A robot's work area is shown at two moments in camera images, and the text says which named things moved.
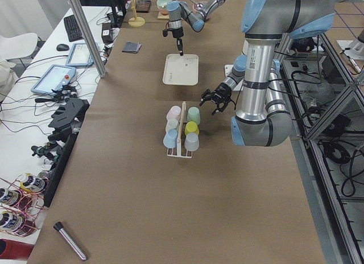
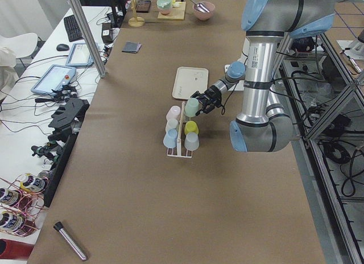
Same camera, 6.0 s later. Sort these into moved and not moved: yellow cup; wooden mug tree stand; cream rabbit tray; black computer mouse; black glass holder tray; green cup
Moved: cream rabbit tray; green cup
Not moved: yellow cup; black computer mouse; wooden mug tree stand; black glass holder tray
